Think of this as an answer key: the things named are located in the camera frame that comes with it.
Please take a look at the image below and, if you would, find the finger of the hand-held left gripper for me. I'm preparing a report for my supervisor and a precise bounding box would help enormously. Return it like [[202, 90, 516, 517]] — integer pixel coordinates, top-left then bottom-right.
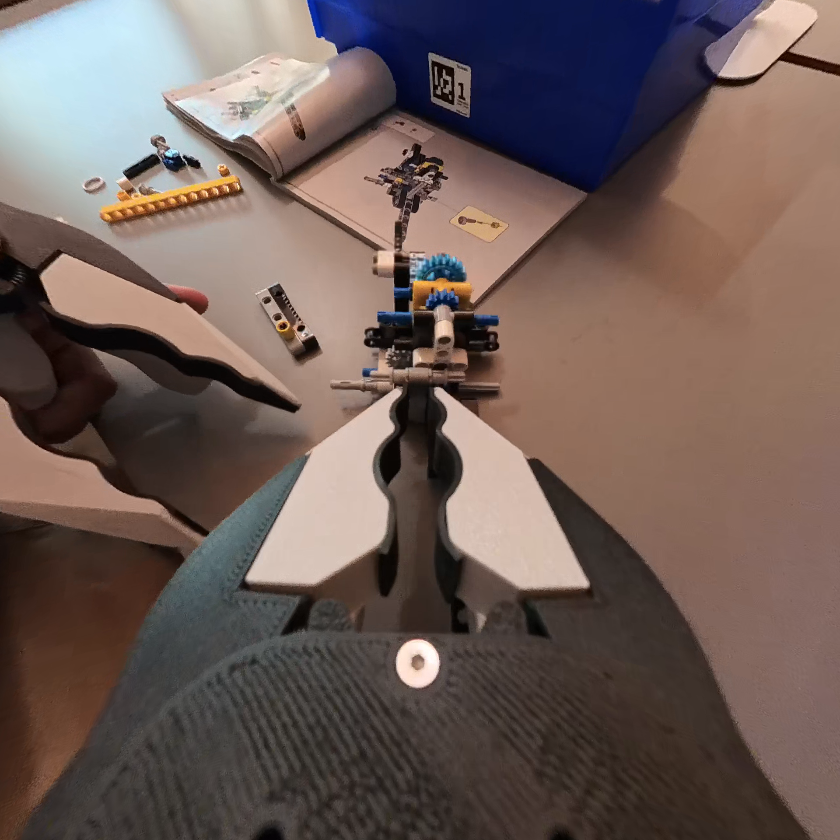
[[0, 394, 210, 555], [38, 251, 303, 414]]

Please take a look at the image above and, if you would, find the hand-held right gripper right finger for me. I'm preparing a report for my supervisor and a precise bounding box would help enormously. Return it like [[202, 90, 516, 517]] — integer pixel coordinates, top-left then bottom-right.
[[428, 387, 592, 632]]

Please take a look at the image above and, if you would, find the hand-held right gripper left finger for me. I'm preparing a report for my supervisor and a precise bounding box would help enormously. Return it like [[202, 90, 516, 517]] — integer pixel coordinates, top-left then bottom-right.
[[243, 387, 409, 630]]

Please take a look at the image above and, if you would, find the grey black lego rack assembly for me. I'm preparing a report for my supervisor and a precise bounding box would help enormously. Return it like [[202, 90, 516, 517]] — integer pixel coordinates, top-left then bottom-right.
[[256, 283, 321, 358]]

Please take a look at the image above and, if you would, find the multicolour lego gear model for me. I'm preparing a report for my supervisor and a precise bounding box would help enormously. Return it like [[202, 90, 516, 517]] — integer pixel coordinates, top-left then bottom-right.
[[330, 220, 503, 483]]

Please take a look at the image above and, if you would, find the black lego connector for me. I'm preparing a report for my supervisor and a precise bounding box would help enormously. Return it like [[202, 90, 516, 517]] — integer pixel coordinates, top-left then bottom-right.
[[118, 154, 163, 191]]

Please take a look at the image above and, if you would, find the yellow long lego beam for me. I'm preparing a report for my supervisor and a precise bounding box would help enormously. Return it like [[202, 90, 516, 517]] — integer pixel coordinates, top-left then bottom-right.
[[100, 177, 244, 224]]

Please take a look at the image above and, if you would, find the lego instruction booklet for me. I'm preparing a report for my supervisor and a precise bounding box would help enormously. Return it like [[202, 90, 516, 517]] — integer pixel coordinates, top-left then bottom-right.
[[163, 47, 588, 309]]

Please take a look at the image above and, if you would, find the person's left hand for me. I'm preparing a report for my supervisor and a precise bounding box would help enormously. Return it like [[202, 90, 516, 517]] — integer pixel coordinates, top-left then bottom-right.
[[0, 284, 211, 454]]

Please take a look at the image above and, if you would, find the blue plastic bin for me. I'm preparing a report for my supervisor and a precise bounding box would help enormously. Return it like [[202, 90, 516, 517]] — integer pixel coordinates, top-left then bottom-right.
[[307, 0, 765, 193]]

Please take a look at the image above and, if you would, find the white flat rounded panel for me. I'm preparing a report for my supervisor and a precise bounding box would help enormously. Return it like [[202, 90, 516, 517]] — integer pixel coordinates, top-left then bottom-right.
[[704, 0, 819, 81]]

